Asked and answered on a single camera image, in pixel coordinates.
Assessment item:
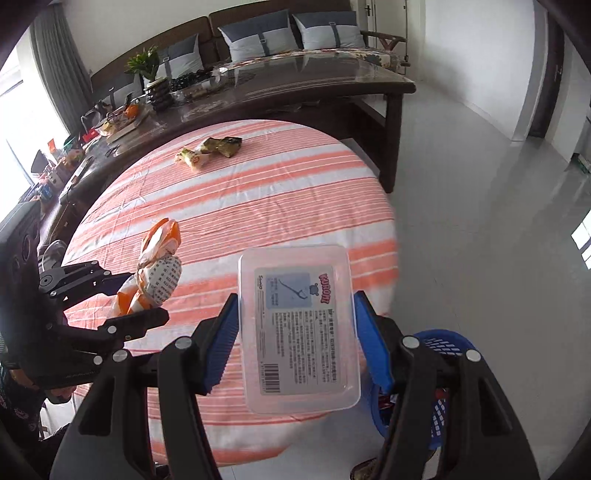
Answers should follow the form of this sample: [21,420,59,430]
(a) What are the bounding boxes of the grey curtain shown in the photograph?
[30,4,93,136]

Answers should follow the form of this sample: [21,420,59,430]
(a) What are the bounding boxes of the dark patterned clothing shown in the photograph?
[0,364,71,480]

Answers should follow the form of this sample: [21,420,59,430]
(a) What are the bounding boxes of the green gold snack wrapper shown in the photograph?
[200,136,243,159]

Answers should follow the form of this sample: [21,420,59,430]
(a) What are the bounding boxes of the bright window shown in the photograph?
[0,60,71,205]

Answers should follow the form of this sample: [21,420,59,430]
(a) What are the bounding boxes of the orange white striped tablecloth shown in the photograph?
[60,119,400,468]

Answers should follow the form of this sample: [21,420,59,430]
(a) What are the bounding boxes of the clear plastic box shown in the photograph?
[237,244,362,415]

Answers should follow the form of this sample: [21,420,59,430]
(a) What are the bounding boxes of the glass snack bowl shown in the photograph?
[170,66,230,101]

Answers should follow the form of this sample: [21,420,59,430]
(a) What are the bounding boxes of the blue plastic basket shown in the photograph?
[367,328,479,452]

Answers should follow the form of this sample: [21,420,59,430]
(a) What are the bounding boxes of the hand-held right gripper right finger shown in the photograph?
[353,291,541,480]

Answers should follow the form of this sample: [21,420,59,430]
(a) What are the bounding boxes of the patterned slipper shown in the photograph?
[349,456,385,480]

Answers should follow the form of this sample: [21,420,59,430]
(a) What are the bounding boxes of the grey remote control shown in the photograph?
[59,156,94,205]

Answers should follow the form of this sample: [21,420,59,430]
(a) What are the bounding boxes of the dark glass-top coffee table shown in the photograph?
[39,49,417,251]

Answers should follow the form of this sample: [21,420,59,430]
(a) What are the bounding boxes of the person's left hand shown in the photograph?
[43,387,75,405]

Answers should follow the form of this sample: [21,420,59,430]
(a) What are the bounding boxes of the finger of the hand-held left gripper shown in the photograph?
[39,260,136,302]
[46,308,171,366]

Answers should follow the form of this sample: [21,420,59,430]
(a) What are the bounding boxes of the orange white snack wrapper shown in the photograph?
[108,217,182,319]

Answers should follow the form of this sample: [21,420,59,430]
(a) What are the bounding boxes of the potted green plant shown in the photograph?
[124,45,175,113]

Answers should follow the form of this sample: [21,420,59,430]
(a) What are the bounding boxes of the dark wooden door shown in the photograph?
[528,43,567,140]

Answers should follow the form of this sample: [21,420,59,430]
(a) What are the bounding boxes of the grey two-tone pillow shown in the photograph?
[292,10,368,51]
[99,73,142,110]
[217,10,300,64]
[156,32,205,79]

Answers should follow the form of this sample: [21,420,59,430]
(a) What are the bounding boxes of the wooden armchair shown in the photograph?
[362,30,412,75]

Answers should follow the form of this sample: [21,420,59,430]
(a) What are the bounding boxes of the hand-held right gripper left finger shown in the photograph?
[50,295,241,480]

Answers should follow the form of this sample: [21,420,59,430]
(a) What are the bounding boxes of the fruit tray with oranges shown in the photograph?
[99,103,151,138]

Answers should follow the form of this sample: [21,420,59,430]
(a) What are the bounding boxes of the dark brown sofa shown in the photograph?
[89,0,410,108]

